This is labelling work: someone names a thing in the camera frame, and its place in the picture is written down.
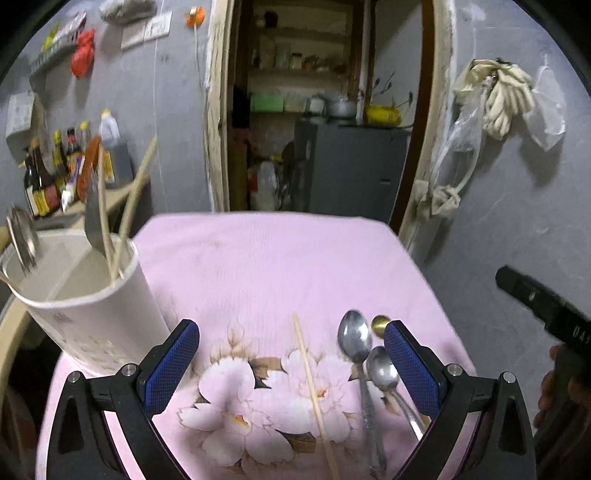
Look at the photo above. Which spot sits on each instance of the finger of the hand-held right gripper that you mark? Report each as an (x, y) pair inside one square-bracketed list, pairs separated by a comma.
[(540, 304)]

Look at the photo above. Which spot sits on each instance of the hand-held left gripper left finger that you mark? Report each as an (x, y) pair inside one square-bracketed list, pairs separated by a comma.
[(173, 360)]

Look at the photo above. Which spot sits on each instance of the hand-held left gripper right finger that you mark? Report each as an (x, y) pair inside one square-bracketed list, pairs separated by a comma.
[(411, 364)]

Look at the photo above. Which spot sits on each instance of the silver metal spoon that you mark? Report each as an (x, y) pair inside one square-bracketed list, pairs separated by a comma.
[(22, 240), (354, 334), (382, 369)]

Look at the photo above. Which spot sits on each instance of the gold metal spoon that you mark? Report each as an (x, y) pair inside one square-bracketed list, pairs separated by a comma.
[(379, 324)]

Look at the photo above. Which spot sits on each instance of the white plastic utensil holder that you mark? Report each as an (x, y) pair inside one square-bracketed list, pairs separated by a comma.
[(106, 318)]

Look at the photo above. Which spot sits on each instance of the wooden chopstick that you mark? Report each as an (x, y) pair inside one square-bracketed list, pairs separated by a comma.
[(131, 207), (314, 392), (136, 189), (104, 207)]

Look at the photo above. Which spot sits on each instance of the person's right hand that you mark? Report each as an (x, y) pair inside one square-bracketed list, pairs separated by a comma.
[(545, 401)]

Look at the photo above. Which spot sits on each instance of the pink floral cloth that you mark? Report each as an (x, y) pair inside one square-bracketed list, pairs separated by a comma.
[(277, 267)]

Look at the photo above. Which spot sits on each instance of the clear hanging plastic bag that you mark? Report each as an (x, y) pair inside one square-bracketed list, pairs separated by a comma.
[(547, 115)]

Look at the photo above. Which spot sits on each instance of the crumpled clear plastic bag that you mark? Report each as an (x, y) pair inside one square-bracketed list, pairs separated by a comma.
[(461, 129)]

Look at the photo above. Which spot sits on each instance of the white tube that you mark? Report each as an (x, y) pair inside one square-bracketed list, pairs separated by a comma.
[(67, 199)]

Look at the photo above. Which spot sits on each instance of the white plastic bag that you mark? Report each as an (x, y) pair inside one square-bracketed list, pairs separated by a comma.
[(264, 184)]

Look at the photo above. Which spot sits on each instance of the grey cabinet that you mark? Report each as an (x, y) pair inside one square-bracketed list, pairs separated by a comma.
[(355, 170)]

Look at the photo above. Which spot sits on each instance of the cream rubber gloves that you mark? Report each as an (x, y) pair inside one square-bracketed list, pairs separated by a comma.
[(501, 101)]

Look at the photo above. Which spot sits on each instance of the orange sauce bottle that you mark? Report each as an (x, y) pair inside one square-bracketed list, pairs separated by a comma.
[(87, 170)]

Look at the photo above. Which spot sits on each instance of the oil jug with yellow cap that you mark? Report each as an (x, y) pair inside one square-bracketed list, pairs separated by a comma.
[(113, 147)]

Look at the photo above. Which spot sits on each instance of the dark pump bottle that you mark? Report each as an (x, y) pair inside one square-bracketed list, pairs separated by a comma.
[(28, 189)]

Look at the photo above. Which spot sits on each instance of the yellow bowl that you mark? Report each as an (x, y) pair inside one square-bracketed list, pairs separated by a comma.
[(383, 116)]

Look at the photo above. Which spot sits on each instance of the metal cooking pot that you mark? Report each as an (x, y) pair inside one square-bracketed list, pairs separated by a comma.
[(341, 108)]

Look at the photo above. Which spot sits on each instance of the green box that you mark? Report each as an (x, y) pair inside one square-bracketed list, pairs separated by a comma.
[(266, 102)]

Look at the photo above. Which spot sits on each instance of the red plastic bag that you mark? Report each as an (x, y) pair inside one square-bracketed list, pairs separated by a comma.
[(83, 53)]

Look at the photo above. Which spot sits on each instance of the wooden shelf cabinet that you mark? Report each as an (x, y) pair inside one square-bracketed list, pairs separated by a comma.
[(304, 60)]

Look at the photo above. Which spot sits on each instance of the green jar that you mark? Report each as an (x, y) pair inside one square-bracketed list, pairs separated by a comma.
[(282, 55)]

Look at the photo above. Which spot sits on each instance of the yellow-green snack packet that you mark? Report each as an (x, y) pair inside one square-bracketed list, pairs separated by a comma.
[(50, 37)]

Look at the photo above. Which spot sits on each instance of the red snack packet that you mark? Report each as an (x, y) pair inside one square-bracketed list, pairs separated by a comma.
[(74, 23)]

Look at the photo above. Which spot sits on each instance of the worn door frame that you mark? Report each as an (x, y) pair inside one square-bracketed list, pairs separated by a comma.
[(443, 115)]

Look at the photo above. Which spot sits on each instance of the white wall box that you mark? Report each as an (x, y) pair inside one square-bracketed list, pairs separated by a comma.
[(21, 115)]

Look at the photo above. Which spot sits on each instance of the grey wall shelf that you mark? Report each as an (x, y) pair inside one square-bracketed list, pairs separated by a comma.
[(51, 60)]

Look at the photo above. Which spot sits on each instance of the white wall switch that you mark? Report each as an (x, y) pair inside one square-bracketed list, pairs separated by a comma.
[(135, 34)]

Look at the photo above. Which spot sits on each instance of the white wall socket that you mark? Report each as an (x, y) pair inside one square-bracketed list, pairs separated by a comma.
[(159, 25)]

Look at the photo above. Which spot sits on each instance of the orange wall plug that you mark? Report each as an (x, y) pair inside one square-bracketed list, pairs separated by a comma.
[(195, 15)]

